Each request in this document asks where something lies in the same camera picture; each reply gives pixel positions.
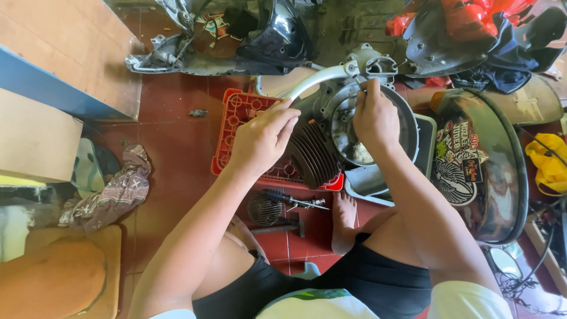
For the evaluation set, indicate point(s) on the round mirror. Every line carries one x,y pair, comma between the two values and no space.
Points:
505,263

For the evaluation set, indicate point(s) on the person's foot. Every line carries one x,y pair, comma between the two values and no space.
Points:
343,221
243,237

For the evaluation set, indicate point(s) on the person's white shirt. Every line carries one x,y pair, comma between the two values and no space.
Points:
336,305

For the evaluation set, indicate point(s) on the small metal tool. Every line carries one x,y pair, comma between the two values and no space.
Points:
359,84

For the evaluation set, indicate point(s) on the tan scooter body panel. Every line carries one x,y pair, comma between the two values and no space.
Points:
522,104

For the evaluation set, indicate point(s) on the silver curved engine swing arm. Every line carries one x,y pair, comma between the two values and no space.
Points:
316,79

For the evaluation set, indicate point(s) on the grey metal scooter frame part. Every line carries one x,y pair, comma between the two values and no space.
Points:
168,53

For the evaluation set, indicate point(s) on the round finned cylinder head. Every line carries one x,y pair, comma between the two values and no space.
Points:
264,209

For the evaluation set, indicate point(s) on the patterned brown rag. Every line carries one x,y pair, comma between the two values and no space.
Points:
110,190

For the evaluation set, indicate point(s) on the black finned engine cylinder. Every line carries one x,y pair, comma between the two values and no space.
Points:
315,154

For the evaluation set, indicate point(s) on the yellow plastic bag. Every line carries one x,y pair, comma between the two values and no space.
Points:
549,164

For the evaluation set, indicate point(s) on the grey scooter engine case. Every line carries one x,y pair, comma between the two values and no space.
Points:
354,115

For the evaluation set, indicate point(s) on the black scooter leg shield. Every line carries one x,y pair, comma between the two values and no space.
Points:
274,40

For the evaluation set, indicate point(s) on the person's right fingers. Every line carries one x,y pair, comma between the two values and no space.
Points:
368,91

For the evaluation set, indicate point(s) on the red plastic bag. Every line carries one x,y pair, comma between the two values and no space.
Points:
469,15

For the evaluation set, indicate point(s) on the cardboard box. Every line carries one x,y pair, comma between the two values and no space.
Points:
37,137

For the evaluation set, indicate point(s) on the black scooter fender panel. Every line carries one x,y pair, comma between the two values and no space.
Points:
447,48

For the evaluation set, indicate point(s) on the person's left foot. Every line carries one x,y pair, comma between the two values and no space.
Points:
243,237

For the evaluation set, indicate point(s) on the red plastic crate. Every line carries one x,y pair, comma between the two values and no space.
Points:
239,119

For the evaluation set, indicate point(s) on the dark blue cloth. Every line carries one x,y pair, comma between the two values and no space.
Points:
505,62

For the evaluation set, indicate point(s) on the wooden cabinet with blue edge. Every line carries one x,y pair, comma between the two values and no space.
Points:
71,57

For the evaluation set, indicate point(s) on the grey plastic tray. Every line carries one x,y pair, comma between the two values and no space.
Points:
421,150

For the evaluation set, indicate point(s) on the person's left hand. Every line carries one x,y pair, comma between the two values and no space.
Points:
259,137

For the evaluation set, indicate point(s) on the sticker covered scooter side panel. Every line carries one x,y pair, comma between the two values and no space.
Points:
483,168

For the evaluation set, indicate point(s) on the person's right hand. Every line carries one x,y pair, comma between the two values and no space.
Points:
376,119

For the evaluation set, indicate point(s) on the grey metal hammer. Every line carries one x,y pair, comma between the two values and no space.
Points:
283,226

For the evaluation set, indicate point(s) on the person's right foot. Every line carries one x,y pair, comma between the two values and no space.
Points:
343,221

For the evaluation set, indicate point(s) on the green sandal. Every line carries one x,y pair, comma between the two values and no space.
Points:
86,170

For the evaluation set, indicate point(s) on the person's black shorts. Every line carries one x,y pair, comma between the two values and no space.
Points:
328,283

